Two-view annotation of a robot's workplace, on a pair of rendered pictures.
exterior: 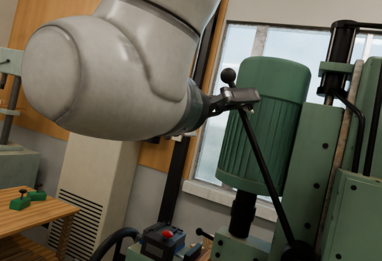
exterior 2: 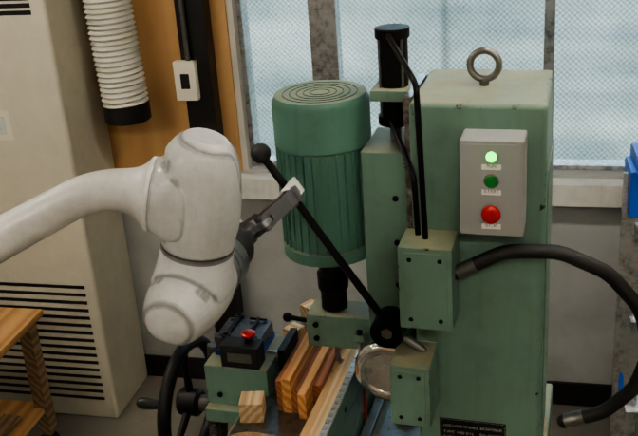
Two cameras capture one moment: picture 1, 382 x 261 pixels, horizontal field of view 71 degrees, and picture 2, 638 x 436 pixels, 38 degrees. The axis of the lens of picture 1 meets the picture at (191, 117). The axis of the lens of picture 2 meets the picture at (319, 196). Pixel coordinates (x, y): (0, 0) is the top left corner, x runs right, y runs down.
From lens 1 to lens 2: 1.10 m
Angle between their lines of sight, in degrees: 23
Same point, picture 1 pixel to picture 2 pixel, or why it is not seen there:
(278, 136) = (344, 196)
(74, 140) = not seen: outside the picture
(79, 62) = (187, 321)
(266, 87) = (311, 145)
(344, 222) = (408, 290)
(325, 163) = (400, 217)
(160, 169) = not seen: hidden behind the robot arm
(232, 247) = (330, 325)
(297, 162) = (371, 222)
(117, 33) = (194, 291)
